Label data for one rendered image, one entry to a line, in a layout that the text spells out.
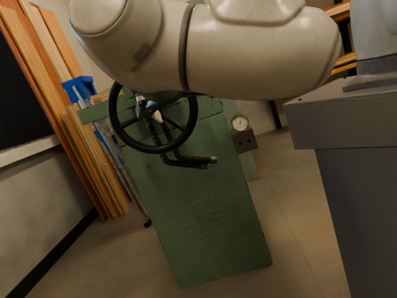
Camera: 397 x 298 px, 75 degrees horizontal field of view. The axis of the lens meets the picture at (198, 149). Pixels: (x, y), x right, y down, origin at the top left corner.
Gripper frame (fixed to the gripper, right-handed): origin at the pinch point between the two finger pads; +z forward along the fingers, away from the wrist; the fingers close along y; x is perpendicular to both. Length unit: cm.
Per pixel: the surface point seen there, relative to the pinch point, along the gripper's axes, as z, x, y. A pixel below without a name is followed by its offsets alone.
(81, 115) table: 29, -20, 43
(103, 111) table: 29.6, -18.6, 33.7
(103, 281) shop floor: 80, 55, 82
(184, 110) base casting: 33.2, -9.5, 4.0
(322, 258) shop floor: 56, 64, -30
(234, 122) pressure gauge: 30.8, 1.9, -12.5
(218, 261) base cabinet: 57, 54, 12
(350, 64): 215, -52, -155
